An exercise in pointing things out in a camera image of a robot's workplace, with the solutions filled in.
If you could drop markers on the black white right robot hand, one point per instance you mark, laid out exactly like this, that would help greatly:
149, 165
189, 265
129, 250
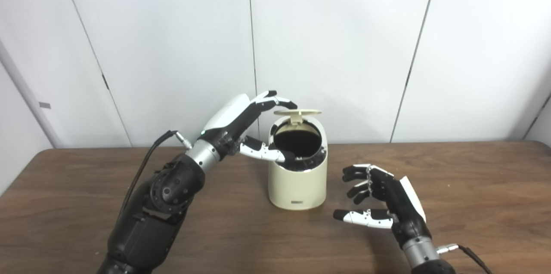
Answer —
404, 205

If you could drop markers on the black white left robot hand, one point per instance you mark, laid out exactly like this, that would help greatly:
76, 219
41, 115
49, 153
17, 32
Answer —
230, 115

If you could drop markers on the small grey wall label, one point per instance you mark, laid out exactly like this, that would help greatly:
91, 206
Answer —
44, 105

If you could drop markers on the cream-colored desktop trash bin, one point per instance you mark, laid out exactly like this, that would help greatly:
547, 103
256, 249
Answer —
297, 188

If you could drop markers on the round cream bin lid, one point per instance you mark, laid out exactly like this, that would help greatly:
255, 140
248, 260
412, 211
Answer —
298, 113

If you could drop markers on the black bin liner bag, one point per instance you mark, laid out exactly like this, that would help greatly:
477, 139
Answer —
308, 165

